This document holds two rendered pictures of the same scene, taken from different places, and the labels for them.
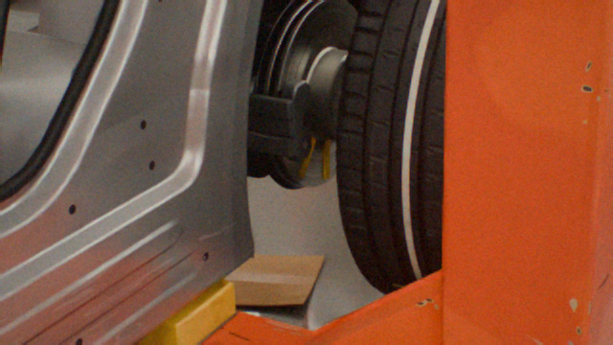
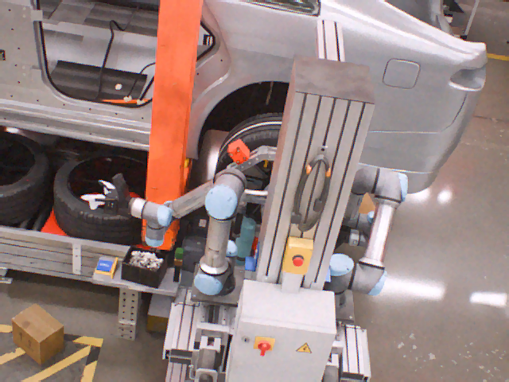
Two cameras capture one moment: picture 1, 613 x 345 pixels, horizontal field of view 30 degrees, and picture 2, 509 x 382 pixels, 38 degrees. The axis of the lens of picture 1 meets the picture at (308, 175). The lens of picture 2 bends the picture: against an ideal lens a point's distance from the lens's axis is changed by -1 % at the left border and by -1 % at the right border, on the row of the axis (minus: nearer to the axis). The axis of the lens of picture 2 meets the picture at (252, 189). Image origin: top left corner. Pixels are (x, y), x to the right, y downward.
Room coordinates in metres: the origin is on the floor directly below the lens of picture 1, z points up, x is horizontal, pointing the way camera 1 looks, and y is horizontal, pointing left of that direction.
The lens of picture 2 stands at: (-0.11, -2.90, 3.10)
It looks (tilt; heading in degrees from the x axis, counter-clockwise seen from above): 37 degrees down; 57
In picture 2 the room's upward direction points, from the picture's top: 10 degrees clockwise
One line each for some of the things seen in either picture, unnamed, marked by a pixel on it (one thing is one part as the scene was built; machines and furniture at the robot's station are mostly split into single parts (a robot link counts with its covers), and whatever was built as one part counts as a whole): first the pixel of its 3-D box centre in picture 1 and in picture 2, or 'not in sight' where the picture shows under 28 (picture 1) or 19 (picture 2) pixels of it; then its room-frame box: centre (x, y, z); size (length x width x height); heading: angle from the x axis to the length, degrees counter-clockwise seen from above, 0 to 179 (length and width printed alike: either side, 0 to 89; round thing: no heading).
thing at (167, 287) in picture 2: not in sight; (137, 276); (0.91, -0.39, 0.44); 0.43 x 0.17 x 0.03; 149
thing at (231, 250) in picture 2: not in sight; (222, 256); (1.08, -0.91, 0.98); 0.13 x 0.12 x 0.14; 46
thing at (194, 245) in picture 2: not in sight; (199, 247); (1.39, -0.11, 0.26); 0.42 x 0.18 x 0.35; 59
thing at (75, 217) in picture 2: not in sight; (111, 196); (1.00, 0.31, 0.39); 0.66 x 0.66 x 0.24
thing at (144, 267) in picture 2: not in sight; (144, 266); (0.93, -0.41, 0.51); 0.20 x 0.14 x 0.13; 141
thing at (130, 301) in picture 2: not in sight; (130, 305); (0.88, -0.38, 0.21); 0.10 x 0.10 x 0.42; 59
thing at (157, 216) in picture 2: not in sight; (157, 214); (0.80, -0.82, 1.21); 0.11 x 0.08 x 0.09; 136
